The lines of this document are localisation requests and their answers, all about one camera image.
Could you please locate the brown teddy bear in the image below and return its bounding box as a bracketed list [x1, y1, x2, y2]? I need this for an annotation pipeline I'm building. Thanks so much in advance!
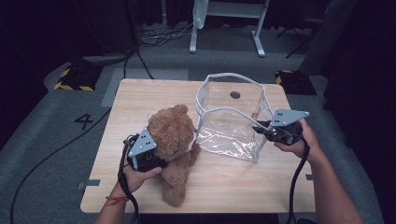
[146, 104, 202, 208]

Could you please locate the black yellow striped base plate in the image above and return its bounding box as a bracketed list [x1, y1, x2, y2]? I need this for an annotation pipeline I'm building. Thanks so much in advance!
[275, 69, 318, 96]
[53, 63, 104, 92]

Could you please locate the black upright pole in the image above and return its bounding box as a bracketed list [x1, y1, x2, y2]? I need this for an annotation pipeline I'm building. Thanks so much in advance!
[123, 0, 140, 78]

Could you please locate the transparent plastic bag white trim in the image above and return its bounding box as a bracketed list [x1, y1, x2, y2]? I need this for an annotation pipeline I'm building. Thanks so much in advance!
[194, 72, 275, 164]

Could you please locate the person's left hand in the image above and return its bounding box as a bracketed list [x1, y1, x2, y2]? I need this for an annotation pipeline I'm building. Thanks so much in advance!
[111, 163, 163, 198]

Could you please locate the bundle of floor cables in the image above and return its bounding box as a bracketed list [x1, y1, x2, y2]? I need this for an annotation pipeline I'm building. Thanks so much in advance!
[139, 21, 194, 49]

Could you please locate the white metal stand frame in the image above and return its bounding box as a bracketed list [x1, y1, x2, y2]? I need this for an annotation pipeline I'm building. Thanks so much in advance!
[189, 0, 271, 58]

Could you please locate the long black floor cable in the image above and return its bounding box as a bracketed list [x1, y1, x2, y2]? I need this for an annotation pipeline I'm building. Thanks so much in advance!
[8, 106, 113, 224]

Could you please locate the red orange bracelet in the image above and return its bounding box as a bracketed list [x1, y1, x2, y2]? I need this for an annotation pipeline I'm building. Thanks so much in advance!
[105, 195, 131, 206]

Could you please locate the person's right hand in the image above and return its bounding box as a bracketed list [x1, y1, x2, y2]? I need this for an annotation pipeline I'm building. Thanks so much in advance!
[274, 118, 322, 163]

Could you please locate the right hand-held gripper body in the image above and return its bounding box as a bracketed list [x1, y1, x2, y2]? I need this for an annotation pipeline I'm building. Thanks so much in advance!
[266, 107, 311, 147]

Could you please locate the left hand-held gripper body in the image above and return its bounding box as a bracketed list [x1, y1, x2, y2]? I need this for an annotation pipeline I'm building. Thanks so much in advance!
[123, 127, 169, 174]

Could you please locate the right hand-held gripper black cable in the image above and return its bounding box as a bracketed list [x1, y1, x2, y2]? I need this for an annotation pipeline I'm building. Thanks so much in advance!
[285, 136, 312, 224]

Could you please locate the left hand-held gripper black cable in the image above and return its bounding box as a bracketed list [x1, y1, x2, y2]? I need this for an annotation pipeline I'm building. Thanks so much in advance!
[117, 133, 141, 224]

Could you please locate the black tripod stand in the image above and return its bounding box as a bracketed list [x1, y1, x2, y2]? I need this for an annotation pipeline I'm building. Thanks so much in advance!
[276, 18, 321, 60]

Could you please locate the gray curtain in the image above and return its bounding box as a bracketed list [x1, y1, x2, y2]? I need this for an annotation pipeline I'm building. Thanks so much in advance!
[299, 0, 358, 76]

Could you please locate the hand-held gripper black cable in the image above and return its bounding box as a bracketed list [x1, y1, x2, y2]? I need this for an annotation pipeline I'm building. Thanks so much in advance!
[117, 133, 141, 224]
[285, 136, 312, 224]

